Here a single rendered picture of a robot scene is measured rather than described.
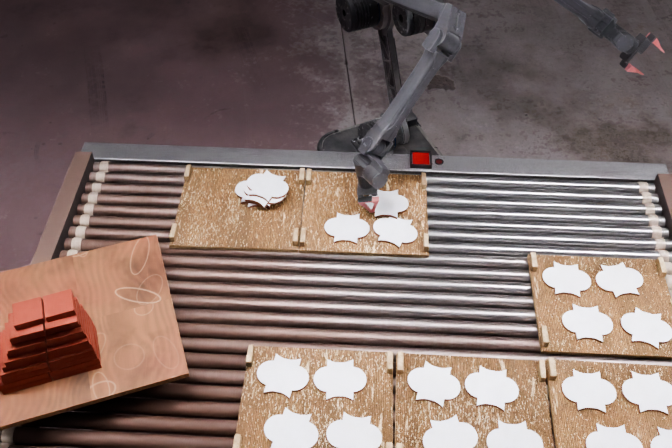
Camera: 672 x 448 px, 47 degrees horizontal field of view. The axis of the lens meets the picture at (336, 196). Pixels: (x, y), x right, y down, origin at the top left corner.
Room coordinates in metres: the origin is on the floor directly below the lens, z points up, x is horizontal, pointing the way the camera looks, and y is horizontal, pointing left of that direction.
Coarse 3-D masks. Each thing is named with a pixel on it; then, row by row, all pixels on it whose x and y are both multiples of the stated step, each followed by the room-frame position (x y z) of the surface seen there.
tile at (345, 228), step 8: (344, 216) 1.67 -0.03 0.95; (352, 216) 1.67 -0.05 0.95; (328, 224) 1.63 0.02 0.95; (336, 224) 1.63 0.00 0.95; (344, 224) 1.63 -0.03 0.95; (352, 224) 1.63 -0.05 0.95; (360, 224) 1.63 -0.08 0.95; (328, 232) 1.60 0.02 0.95; (336, 232) 1.60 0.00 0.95; (344, 232) 1.60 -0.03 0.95; (352, 232) 1.60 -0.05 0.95; (360, 232) 1.60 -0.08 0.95; (368, 232) 1.60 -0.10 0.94; (336, 240) 1.57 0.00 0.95; (344, 240) 1.57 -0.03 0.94; (352, 240) 1.57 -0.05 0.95
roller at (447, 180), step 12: (96, 168) 1.92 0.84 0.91; (108, 168) 1.92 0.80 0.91; (120, 168) 1.92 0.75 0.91; (132, 168) 1.92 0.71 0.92; (144, 168) 1.91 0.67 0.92; (156, 168) 1.91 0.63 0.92; (168, 168) 1.91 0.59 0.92; (180, 168) 1.91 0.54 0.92; (240, 168) 1.91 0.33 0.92; (252, 168) 1.91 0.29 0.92; (264, 168) 1.91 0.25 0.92; (432, 180) 1.86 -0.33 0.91; (444, 180) 1.86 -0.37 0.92; (456, 180) 1.86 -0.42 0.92; (468, 180) 1.86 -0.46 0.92; (480, 180) 1.86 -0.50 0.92; (492, 180) 1.86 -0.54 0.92; (504, 180) 1.86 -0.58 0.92; (516, 180) 1.86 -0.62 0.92; (528, 180) 1.86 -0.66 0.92; (540, 180) 1.86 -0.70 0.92; (552, 180) 1.86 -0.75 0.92; (564, 180) 1.86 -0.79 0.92; (576, 180) 1.86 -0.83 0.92; (624, 192) 1.82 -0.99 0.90; (636, 192) 1.82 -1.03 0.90
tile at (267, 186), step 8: (256, 176) 1.81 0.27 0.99; (264, 176) 1.81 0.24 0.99; (272, 176) 1.81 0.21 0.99; (280, 176) 1.81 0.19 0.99; (248, 184) 1.77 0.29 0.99; (256, 184) 1.77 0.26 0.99; (264, 184) 1.77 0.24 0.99; (272, 184) 1.77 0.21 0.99; (280, 184) 1.77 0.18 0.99; (256, 192) 1.73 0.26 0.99; (264, 192) 1.73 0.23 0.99; (272, 192) 1.73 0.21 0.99; (280, 192) 1.73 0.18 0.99
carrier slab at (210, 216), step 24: (192, 168) 1.90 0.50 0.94; (216, 168) 1.90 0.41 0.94; (192, 192) 1.78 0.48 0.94; (216, 192) 1.78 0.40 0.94; (288, 192) 1.78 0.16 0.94; (192, 216) 1.67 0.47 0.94; (216, 216) 1.67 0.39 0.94; (240, 216) 1.68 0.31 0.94; (264, 216) 1.68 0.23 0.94; (288, 216) 1.68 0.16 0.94; (192, 240) 1.57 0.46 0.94; (216, 240) 1.57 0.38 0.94; (240, 240) 1.57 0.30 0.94; (264, 240) 1.57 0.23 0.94; (288, 240) 1.57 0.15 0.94
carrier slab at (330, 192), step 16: (320, 176) 1.86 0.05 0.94; (336, 176) 1.86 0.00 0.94; (352, 176) 1.86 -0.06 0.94; (400, 176) 1.86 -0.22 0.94; (416, 176) 1.86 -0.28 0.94; (320, 192) 1.78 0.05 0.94; (336, 192) 1.78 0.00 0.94; (352, 192) 1.78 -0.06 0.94; (400, 192) 1.78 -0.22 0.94; (416, 192) 1.78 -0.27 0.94; (304, 208) 1.71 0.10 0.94; (320, 208) 1.71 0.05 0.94; (336, 208) 1.71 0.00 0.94; (352, 208) 1.71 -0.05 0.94; (416, 208) 1.71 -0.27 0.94; (304, 224) 1.64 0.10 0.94; (320, 224) 1.64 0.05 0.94; (368, 224) 1.64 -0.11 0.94; (416, 224) 1.64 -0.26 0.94; (320, 240) 1.57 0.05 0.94; (368, 240) 1.57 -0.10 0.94; (416, 240) 1.57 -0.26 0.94; (400, 256) 1.52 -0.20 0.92; (416, 256) 1.52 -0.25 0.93
